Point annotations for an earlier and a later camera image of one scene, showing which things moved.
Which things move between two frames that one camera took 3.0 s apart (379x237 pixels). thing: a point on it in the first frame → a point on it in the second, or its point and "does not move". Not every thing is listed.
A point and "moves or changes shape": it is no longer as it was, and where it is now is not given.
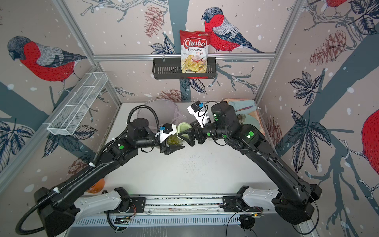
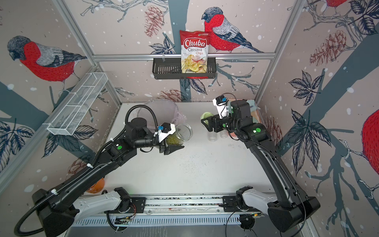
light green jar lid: [182, 127] moves or changes shape
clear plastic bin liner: [161, 112] does not move
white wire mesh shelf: [66, 121] does not move
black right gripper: [198, 131] → [215, 119]
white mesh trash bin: [166, 112] does not move
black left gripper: [170, 149] does not move
